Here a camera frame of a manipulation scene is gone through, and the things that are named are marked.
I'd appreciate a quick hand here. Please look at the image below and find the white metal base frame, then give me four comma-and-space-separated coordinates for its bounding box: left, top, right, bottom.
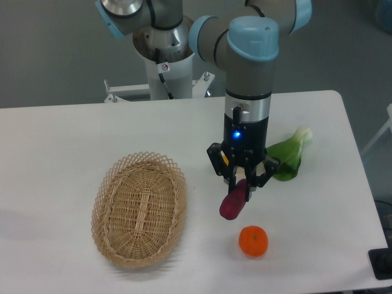
104, 71, 215, 103

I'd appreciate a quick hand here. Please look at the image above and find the orange tangerine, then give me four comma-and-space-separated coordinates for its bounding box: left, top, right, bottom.
238, 225, 269, 257

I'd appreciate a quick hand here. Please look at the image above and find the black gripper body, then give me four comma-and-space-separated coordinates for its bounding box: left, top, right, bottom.
222, 115, 269, 164

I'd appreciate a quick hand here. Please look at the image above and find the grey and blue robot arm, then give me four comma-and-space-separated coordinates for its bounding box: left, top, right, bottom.
95, 1, 312, 200

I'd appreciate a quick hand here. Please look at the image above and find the green bok choy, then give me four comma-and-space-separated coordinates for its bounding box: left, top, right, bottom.
267, 126, 313, 181

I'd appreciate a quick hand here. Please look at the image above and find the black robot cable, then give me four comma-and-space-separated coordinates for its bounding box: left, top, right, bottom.
154, 48, 175, 100

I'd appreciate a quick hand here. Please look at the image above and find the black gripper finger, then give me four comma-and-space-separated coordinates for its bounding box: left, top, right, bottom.
206, 142, 238, 193
244, 156, 280, 202

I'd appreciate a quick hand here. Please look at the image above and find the purple sweet potato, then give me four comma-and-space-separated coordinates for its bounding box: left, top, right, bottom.
219, 179, 247, 221

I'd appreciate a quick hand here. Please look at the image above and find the oval wicker basket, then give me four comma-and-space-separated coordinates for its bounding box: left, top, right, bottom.
91, 152, 187, 269

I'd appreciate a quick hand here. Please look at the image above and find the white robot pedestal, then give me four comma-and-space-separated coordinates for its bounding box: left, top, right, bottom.
132, 16, 194, 89

